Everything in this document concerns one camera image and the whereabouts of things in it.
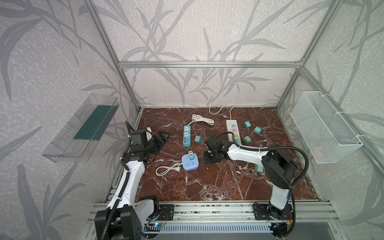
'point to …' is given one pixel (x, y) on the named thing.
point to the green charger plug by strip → (246, 139)
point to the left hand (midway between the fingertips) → (169, 133)
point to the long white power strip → (232, 126)
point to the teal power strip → (187, 136)
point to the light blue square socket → (190, 154)
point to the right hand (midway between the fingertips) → (203, 155)
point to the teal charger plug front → (191, 155)
